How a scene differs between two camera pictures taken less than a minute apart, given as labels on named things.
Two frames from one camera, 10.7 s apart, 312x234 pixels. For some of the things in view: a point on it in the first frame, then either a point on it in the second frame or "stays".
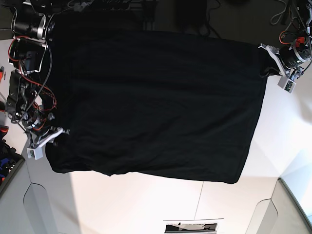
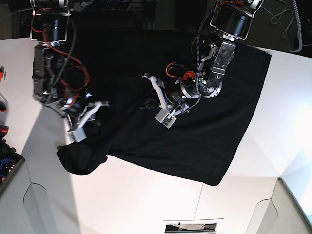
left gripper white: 37,151 to 79,134
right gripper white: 286,82 to 166,117
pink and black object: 2,71 stays
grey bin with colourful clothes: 11,162 stays
